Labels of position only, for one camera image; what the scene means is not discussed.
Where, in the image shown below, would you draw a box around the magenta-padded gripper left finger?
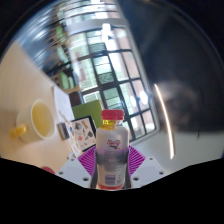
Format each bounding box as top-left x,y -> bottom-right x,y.
55,145 -> 99,189

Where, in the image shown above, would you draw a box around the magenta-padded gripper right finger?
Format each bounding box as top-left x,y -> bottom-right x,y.
126,144 -> 170,189

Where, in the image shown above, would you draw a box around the red-capped clear drink bottle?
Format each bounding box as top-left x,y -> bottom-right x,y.
95,109 -> 130,191

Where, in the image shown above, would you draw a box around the black laptop with stickers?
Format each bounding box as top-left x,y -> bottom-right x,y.
68,115 -> 98,158

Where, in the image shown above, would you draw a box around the dark phone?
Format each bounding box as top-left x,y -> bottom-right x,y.
57,121 -> 70,141

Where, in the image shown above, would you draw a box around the long curved ceiling light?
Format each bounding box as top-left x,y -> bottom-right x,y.
153,83 -> 176,160

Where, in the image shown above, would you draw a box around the white paper sheets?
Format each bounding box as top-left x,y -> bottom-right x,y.
52,85 -> 76,124

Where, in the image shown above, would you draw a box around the group of wooden chairs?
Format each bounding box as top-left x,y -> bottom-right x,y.
49,23 -> 79,91

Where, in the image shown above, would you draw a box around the cream mug with yellow handle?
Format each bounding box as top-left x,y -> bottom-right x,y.
9,98 -> 57,144

